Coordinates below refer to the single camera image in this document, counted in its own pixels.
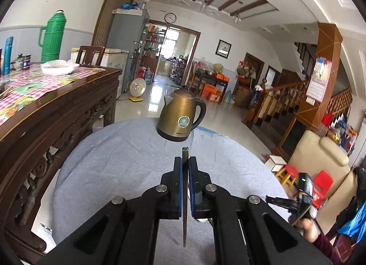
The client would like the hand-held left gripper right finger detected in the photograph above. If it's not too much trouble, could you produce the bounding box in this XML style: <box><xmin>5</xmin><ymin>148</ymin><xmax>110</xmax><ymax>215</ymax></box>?
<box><xmin>187</xmin><ymin>156</ymin><xmax>332</xmax><ymax>265</ymax></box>

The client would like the yellow electric heater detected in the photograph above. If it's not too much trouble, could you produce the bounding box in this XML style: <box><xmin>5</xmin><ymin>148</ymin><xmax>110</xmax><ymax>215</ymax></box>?
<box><xmin>129</xmin><ymin>78</ymin><xmax>146</xmax><ymax>102</ymax></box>

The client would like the glass display cabinet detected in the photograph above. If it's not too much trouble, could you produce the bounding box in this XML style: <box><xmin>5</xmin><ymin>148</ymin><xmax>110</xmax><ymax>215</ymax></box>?
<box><xmin>130</xmin><ymin>23</ymin><xmax>166</xmax><ymax>67</ymax></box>

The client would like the blue cloth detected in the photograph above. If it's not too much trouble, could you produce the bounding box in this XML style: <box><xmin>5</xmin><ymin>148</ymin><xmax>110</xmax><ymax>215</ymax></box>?
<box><xmin>337</xmin><ymin>208</ymin><xmax>366</xmax><ymax>244</ymax></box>

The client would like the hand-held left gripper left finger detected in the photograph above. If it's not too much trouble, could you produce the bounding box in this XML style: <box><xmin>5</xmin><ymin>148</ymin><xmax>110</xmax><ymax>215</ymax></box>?
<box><xmin>37</xmin><ymin>156</ymin><xmax>183</xmax><ymax>265</ymax></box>

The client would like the small white stool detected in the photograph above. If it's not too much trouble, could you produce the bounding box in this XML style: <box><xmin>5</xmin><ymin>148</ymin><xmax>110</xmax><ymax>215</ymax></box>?
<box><xmin>264</xmin><ymin>155</ymin><xmax>288</xmax><ymax>173</ymax></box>

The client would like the beige armchair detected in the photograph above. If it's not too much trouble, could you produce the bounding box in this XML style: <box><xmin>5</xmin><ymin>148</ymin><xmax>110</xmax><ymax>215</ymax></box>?
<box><xmin>286</xmin><ymin>129</ymin><xmax>358</xmax><ymax>234</ymax></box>

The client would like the large orange box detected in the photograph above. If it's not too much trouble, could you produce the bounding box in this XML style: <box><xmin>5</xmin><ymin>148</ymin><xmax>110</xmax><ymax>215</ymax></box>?
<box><xmin>200</xmin><ymin>83</ymin><xmax>219</xmax><ymax>97</ymax></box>

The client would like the grey tablecloth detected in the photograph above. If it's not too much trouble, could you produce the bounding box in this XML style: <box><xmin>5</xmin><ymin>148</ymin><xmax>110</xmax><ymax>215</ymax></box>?
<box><xmin>52</xmin><ymin>117</ymin><xmax>291</xmax><ymax>254</ymax></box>

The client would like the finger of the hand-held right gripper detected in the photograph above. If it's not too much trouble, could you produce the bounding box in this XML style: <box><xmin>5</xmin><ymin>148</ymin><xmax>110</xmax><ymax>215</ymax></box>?
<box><xmin>266</xmin><ymin>195</ymin><xmax>298</xmax><ymax>208</ymax></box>

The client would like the red plastic chair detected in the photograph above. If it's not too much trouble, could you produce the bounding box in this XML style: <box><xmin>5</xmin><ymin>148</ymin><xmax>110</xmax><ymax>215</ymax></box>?
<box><xmin>312</xmin><ymin>170</ymin><xmax>334</xmax><ymax>208</ymax></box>

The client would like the person's right hand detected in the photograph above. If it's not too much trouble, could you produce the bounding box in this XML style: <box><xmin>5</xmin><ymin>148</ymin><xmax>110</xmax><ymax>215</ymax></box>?
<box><xmin>296</xmin><ymin>219</ymin><xmax>319</xmax><ymax>244</ymax></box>

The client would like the wooden stair railing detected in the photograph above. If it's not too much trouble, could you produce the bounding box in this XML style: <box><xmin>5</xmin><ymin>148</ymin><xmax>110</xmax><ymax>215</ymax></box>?
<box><xmin>243</xmin><ymin>79</ymin><xmax>311</xmax><ymax>128</ymax></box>

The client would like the white bowl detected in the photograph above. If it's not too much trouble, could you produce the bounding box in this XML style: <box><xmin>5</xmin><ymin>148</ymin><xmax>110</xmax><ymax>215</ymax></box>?
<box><xmin>40</xmin><ymin>59</ymin><xmax>81</xmax><ymax>76</ymax></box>

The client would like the grey refrigerator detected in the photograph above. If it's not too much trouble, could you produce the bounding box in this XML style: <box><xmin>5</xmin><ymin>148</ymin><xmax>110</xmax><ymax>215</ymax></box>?
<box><xmin>106</xmin><ymin>8</ymin><xmax>150</xmax><ymax>94</ymax></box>

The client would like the blue water bottle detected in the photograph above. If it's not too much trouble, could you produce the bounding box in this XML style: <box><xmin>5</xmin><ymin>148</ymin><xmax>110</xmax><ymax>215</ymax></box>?
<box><xmin>1</xmin><ymin>36</ymin><xmax>14</xmax><ymax>76</ymax></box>

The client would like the dark wooden side table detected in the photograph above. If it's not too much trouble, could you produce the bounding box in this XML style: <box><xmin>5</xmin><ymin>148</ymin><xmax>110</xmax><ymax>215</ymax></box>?
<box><xmin>193</xmin><ymin>72</ymin><xmax>231</xmax><ymax>105</ymax></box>

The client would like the yellow stool with red seat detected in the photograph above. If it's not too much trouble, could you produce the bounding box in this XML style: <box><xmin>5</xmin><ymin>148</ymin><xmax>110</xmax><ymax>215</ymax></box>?
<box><xmin>275</xmin><ymin>164</ymin><xmax>299</xmax><ymax>188</ymax></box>

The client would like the pink wall calendar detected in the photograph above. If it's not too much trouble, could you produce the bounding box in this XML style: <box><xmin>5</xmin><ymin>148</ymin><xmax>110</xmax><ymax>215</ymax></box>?
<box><xmin>305</xmin><ymin>57</ymin><xmax>333</xmax><ymax>102</ymax></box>

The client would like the white chest freezer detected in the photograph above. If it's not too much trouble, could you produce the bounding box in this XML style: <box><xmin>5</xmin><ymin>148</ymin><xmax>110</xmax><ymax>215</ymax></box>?
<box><xmin>71</xmin><ymin>48</ymin><xmax>130</xmax><ymax>94</ymax></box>

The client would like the pink checkered tablecloth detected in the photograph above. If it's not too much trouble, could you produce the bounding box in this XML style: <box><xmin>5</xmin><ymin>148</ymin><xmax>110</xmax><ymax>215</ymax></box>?
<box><xmin>0</xmin><ymin>63</ymin><xmax>107</xmax><ymax>125</ymax></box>

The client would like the dark wooden chair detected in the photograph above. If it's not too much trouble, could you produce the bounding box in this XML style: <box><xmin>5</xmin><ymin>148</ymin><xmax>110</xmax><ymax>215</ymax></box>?
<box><xmin>76</xmin><ymin>46</ymin><xmax>106</xmax><ymax>67</ymax></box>

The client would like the carved wooden sideboard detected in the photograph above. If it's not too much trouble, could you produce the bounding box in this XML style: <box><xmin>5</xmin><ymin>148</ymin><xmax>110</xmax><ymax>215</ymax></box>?
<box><xmin>0</xmin><ymin>66</ymin><xmax>123</xmax><ymax>264</ymax></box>

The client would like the gold electric kettle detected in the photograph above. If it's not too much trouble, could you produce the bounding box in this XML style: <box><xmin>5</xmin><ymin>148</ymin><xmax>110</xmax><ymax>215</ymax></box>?
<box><xmin>156</xmin><ymin>85</ymin><xmax>207</xmax><ymax>142</ymax></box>

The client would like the green thermos flask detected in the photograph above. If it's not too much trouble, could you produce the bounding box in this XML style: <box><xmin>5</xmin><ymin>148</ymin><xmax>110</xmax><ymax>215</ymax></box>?
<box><xmin>38</xmin><ymin>10</ymin><xmax>67</xmax><ymax>64</ymax></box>

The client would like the framed wall picture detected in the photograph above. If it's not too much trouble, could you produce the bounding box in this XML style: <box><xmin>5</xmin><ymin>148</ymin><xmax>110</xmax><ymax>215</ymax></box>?
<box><xmin>215</xmin><ymin>39</ymin><xmax>232</xmax><ymax>59</ymax></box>

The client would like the person's right forearm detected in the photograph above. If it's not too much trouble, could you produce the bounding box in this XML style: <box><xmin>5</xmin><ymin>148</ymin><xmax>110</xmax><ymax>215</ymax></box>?
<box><xmin>313</xmin><ymin>232</ymin><xmax>344</xmax><ymax>265</ymax></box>

